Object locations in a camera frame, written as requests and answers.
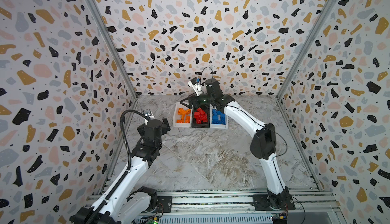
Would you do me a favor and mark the red lego brick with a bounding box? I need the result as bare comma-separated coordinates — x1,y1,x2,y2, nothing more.
197,108,206,115
195,116,203,125
201,115,208,123

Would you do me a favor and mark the orange long lego brick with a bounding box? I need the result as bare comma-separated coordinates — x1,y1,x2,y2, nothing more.
184,116,191,124

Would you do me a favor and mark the blue lego brick pair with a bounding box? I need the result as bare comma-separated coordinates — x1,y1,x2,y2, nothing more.
216,111,225,119

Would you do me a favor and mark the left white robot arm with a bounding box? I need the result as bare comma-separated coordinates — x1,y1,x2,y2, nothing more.
74,118,171,224

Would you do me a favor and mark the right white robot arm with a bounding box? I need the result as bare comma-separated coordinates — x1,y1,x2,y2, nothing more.
180,78,295,211

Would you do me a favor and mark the black middle bin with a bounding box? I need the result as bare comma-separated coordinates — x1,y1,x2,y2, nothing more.
191,106,210,129

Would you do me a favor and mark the left white bin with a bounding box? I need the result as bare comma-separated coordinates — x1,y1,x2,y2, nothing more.
173,102,193,128

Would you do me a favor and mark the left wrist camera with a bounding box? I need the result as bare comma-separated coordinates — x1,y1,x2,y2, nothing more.
143,109,154,119

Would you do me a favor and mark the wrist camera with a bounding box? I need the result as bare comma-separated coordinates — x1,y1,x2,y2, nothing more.
188,78,203,96
143,109,154,119

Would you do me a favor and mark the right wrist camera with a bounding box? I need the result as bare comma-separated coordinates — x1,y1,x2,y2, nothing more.
188,78,203,96

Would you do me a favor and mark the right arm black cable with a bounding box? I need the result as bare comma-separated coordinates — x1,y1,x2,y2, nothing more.
199,66,215,85

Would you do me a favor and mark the left corner aluminium post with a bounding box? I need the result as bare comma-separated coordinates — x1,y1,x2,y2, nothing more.
85,0,137,101

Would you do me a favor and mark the corner aluminium post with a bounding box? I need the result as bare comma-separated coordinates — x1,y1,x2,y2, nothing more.
85,0,137,101
276,0,337,100

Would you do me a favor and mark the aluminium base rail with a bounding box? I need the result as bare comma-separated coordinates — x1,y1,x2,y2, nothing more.
80,188,342,224

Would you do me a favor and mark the right corner aluminium post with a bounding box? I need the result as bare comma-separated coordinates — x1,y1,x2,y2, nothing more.
276,0,337,100

